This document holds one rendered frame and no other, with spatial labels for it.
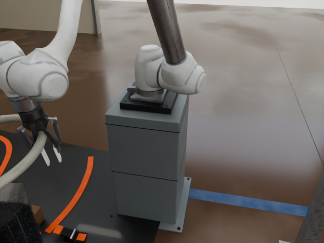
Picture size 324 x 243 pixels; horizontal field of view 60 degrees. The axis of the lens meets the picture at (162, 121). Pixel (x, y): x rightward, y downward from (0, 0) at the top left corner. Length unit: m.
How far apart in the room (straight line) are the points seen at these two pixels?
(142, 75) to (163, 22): 0.40
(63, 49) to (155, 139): 0.81
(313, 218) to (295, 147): 1.25
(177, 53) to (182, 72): 0.09
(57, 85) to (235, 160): 1.94
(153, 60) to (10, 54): 0.73
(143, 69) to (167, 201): 0.83
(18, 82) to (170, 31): 0.63
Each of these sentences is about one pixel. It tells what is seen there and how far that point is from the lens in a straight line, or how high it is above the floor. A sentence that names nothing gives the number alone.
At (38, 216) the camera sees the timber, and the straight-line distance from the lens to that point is 2.04.
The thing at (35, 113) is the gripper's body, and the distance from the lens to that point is 0.98.
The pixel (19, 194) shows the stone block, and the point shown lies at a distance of 1.47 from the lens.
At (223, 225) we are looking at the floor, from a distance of 2.00.
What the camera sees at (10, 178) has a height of 1.00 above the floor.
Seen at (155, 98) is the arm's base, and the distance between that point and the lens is 1.50.
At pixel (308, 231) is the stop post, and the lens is 1.72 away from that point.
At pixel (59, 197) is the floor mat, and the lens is 2.21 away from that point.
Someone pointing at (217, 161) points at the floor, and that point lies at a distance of 2.43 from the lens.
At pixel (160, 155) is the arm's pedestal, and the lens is 1.55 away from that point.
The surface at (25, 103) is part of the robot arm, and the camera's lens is 0.96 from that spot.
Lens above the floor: 1.56
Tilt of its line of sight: 33 degrees down
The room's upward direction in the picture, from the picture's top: straight up
